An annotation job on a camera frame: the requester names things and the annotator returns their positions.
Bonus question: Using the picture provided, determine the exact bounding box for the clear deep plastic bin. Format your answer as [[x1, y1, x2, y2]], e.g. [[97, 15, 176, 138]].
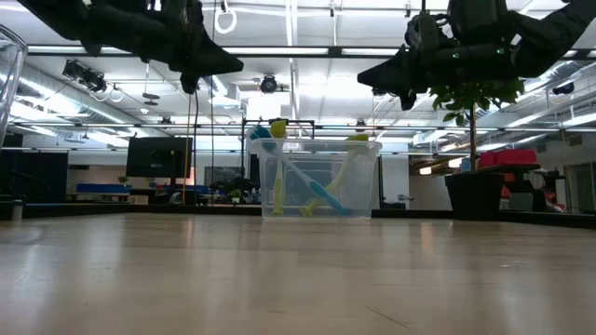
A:
[[253, 138, 383, 221]]

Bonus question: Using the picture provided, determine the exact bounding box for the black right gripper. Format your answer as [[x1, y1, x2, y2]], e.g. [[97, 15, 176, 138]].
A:
[[357, 0, 519, 112]]

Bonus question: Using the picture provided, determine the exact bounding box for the white hanging ring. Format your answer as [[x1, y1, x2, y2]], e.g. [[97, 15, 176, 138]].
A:
[[213, 6, 238, 35]]

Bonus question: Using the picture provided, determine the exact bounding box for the black partition screen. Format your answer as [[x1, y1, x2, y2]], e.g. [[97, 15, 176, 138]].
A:
[[0, 149, 70, 206]]

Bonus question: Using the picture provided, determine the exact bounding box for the black aluminium table frame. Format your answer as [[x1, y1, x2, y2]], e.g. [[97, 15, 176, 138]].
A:
[[0, 200, 596, 229]]

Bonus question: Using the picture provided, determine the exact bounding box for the green leafy plant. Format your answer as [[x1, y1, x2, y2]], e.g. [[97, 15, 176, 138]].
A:
[[427, 76, 526, 174]]

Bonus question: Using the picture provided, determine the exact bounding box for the blue dish brush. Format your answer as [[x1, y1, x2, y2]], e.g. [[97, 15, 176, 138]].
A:
[[249, 125, 354, 217]]

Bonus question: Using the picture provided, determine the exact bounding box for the black plant pot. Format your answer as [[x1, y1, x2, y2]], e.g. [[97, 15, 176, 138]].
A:
[[444, 172, 507, 222]]

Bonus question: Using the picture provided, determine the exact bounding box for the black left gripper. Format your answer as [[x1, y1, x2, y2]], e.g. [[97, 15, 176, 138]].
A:
[[159, 0, 245, 96]]

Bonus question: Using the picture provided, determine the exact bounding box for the distant black metal frame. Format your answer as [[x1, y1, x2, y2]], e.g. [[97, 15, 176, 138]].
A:
[[239, 116, 317, 181]]

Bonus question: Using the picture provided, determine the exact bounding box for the red storage box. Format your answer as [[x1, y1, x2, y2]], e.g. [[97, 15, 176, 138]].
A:
[[478, 148, 538, 168]]

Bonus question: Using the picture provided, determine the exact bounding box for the black monitor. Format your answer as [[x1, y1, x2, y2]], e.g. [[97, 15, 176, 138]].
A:
[[125, 136, 194, 180]]

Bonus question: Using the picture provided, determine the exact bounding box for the black overhead frame bar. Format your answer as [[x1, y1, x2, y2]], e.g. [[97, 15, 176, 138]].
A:
[[25, 44, 596, 60]]

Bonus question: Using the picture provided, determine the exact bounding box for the black overhead camera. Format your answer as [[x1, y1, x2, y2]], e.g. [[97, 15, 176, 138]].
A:
[[551, 81, 576, 97], [259, 73, 279, 95], [61, 59, 109, 94]]

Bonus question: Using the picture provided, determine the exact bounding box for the clear shallow plastic tray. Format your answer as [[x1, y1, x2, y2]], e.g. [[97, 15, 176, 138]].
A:
[[0, 23, 28, 146]]

